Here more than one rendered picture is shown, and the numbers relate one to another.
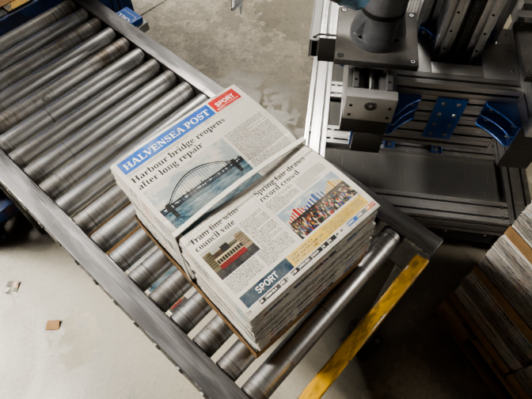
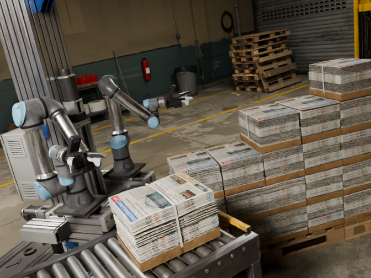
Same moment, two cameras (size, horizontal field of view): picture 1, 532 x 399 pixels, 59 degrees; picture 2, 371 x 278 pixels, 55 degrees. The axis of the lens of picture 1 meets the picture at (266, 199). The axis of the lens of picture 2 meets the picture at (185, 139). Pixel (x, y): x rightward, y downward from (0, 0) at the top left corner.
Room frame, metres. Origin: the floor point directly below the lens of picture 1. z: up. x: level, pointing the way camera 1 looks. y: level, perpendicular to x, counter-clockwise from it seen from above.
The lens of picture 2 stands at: (-0.09, 1.34, 1.67)
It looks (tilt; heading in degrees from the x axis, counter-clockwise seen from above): 17 degrees down; 286
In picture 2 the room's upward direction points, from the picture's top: 10 degrees counter-clockwise
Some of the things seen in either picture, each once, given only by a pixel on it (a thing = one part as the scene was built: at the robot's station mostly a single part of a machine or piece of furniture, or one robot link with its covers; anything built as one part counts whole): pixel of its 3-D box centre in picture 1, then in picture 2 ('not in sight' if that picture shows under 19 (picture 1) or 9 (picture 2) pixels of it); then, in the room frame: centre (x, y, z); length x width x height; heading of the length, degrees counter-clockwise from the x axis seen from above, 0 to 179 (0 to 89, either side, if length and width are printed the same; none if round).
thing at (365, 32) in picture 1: (380, 19); (78, 195); (1.07, -0.31, 0.87); 0.15 x 0.15 x 0.10
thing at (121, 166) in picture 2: not in sight; (122, 162); (1.00, -0.80, 0.87); 0.15 x 0.15 x 0.10
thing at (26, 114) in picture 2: not in sight; (40, 150); (1.15, -0.20, 1.19); 0.15 x 0.12 x 0.55; 56
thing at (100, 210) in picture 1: (156, 166); (102, 277); (0.66, 0.26, 0.78); 0.47 x 0.05 x 0.05; 137
